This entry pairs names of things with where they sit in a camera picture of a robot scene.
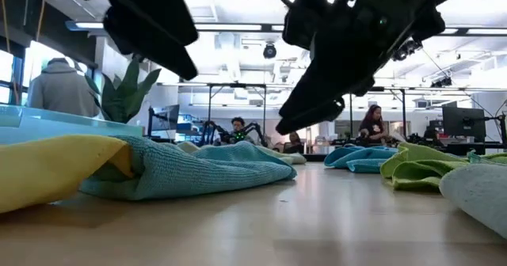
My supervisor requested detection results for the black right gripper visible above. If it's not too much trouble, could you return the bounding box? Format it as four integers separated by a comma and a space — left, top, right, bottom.
276, 0, 421, 136

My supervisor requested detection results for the pale green microfiber towel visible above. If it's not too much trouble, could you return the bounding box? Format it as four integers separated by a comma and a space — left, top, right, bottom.
176, 141, 308, 165
438, 163, 507, 239

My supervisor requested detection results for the teal microfiber towel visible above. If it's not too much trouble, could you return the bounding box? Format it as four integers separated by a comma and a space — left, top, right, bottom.
78, 135, 298, 202

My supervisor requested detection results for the yellow microfiber towel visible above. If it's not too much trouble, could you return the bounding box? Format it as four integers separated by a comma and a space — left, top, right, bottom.
0, 134, 134, 214

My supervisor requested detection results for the sky blue microfiber towel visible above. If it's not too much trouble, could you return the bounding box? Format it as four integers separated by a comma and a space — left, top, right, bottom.
323, 145, 399, 175

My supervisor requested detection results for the lime green microfiber towel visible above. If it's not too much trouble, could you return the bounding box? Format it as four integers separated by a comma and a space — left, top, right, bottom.
379, 142, 507, 192

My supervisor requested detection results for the long ceiling light bar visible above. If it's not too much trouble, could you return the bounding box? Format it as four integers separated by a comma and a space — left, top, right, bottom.
65, 19, 507, 36

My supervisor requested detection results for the black computer monitor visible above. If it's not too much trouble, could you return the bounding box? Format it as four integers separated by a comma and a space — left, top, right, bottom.
148, 104, 180, 141
442, 106, 487, 143

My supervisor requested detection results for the large glass window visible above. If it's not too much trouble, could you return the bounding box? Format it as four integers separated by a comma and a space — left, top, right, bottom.
0, 40, 96, 115

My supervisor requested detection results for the black workstation frame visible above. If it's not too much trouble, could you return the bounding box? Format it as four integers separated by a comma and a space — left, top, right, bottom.
348, 85, 408, 140
206, 82, 267, 140

